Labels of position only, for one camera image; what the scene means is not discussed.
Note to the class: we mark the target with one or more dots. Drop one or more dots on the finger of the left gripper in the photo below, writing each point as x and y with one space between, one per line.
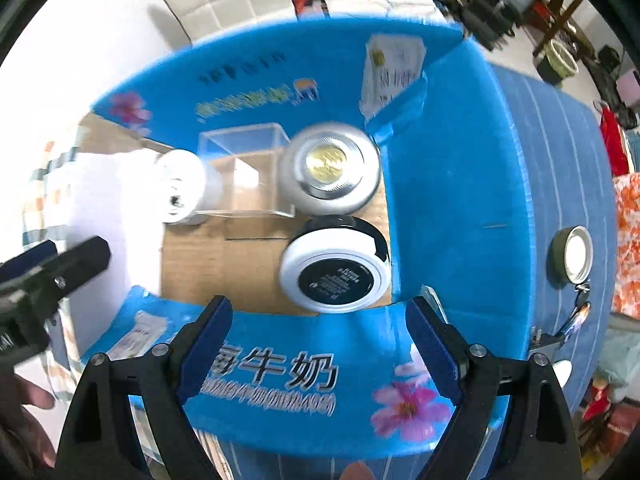
59 276
21 264

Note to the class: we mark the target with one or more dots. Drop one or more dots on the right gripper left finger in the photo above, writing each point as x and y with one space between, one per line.
99 439

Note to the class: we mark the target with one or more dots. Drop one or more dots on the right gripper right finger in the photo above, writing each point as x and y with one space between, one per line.
537 440

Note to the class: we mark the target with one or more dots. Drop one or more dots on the white earbuds case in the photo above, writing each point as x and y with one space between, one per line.
562 370

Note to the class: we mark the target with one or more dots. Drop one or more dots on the grey 65W charger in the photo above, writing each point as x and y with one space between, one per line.
545 343

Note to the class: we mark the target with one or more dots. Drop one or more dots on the tin lid white inside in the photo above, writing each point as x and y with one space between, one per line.
570 255

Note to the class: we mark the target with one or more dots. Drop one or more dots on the clear acrylic box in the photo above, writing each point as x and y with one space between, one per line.
246 161

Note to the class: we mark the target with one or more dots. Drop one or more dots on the black white round tin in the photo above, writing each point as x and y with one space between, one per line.
336 264

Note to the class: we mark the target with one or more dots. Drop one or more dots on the grey tin gold top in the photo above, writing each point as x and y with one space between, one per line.
330 168

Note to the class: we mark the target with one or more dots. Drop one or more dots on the orange floral cushion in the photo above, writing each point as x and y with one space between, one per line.
627 282

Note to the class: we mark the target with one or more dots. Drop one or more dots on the blue cardboard milk box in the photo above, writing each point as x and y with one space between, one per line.
297 75

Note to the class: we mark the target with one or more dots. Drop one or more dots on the blue striped tablecloth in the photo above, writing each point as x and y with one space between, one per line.
565 185

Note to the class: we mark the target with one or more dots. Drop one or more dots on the red cloth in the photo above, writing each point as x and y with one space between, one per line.
613 142

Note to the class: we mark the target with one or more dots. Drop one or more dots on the pink container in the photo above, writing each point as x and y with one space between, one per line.
628 87

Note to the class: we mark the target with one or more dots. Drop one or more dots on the dark waste bin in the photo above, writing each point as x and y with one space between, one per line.
557 64

